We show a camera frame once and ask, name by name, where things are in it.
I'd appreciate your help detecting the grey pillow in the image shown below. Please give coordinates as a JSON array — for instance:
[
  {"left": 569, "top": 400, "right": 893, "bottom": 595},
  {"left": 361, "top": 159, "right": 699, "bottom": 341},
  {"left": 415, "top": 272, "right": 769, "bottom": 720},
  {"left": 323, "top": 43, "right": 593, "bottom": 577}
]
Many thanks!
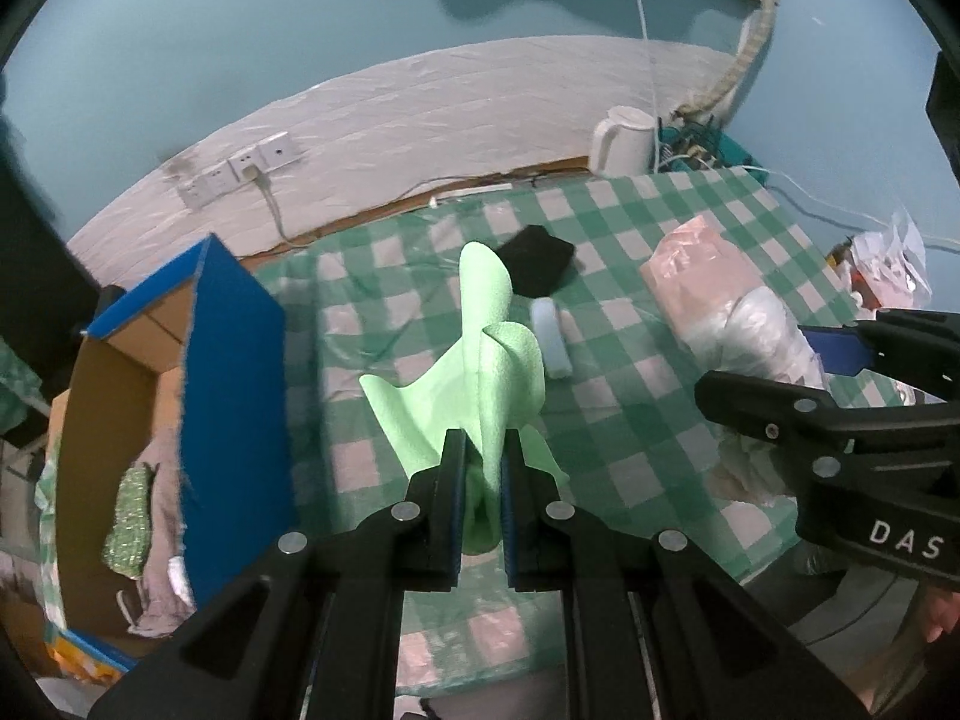
[{"left": 128, "top": 427, "right": 195, "bottom": 640}]

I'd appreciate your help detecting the light green foam sheet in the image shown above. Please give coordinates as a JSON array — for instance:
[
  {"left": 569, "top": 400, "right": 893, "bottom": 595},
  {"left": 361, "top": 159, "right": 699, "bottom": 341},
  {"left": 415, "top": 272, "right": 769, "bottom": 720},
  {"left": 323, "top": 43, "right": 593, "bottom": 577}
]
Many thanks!
[{"left": 359, "top": 242, "right": 568, "bottom": 556}]

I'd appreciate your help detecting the white electric kettle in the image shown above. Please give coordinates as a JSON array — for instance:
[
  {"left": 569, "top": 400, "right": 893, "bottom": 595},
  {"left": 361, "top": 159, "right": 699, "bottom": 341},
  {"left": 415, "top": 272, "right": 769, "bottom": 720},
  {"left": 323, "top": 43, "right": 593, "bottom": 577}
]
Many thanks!
[{"left": 587, "top": 106, "right": 658, "bottom": 177}]

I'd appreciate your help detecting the beige insulated pipe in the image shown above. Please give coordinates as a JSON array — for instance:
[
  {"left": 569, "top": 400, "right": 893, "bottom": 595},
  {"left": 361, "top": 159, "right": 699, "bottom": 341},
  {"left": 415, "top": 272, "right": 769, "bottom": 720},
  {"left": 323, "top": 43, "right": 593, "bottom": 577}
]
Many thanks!
[{"left": 674, "top": 0, "right": 778, "bottom": 119}]

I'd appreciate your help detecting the pink white plastic-wrapped bundle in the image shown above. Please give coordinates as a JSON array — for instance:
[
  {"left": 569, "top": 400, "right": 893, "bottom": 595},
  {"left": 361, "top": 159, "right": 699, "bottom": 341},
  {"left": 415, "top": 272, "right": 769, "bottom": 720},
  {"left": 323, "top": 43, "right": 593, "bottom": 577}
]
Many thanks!
[{"left": 640, "top": 216, "right": 825, "bottom": 388}]

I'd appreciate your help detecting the small white foam block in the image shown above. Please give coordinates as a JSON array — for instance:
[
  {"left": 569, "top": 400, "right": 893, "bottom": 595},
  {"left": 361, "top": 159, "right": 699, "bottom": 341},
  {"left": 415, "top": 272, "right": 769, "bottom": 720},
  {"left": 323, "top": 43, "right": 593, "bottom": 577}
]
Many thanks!
[{"left": 530, "top": 298, "right": 573, "bottom": 380}]

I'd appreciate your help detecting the green white checkered tablecloth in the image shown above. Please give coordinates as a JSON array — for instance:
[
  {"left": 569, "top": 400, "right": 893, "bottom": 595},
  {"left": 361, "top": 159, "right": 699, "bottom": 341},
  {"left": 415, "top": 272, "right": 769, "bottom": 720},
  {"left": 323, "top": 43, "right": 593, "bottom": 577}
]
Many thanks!
[{"left": 254, "top": 166, "right": 902, "bottom": 691}]

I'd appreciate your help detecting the white plastic bags pile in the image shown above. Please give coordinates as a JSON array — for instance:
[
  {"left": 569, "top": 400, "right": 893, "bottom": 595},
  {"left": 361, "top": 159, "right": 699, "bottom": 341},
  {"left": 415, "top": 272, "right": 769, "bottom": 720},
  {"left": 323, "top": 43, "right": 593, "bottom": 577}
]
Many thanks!
[{"left": 828, "top": 210, "right": 932, "bottom": 317}]

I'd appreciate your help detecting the black knit hat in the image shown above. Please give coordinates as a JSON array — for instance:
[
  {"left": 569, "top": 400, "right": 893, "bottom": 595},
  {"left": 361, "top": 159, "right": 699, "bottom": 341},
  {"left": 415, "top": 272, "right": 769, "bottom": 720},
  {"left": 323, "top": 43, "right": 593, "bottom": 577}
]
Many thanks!
[{"left": 496, "top": 224, "right": 576, "bottom": 299}]

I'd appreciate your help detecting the green glittery knitted cloth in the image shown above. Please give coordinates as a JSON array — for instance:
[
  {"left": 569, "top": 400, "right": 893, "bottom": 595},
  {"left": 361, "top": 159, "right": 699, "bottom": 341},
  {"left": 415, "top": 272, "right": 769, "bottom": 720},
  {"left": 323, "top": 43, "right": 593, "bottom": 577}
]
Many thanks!
[{"left": 101, "top": 465, "right": 153, "bottom": 580}]

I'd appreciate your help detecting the white wall socket strip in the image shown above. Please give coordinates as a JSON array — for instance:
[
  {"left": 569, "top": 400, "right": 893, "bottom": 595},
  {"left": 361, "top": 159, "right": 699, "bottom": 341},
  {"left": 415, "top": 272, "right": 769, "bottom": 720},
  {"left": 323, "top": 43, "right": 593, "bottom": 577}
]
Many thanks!
[{"left": 176, "top": 132, "right": 304, "bottom": 210}]

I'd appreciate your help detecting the blue-edged cardboard box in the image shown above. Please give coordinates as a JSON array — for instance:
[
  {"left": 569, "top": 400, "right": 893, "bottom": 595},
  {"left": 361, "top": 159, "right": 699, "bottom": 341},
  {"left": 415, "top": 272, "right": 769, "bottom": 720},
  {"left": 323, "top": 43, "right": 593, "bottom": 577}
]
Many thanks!
[{"left": 53, "top": 236, "right": 295, "bottom": 637}]

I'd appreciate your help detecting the teal plastic basket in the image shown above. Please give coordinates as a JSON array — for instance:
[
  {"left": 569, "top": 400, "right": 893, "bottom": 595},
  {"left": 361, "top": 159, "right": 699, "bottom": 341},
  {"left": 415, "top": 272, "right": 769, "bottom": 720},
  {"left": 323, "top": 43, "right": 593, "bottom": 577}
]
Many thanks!
[{"left": 656, "top": 121, "right": 768, "bottom": 184}]

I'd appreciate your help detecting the white bag with blue print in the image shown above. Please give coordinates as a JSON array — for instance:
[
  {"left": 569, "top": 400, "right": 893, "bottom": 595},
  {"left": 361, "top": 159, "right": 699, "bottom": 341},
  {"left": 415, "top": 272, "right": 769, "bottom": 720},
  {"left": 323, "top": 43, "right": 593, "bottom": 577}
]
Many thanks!
[{"left": 167, "top": 554, "right": 195, "bottom": 610}]

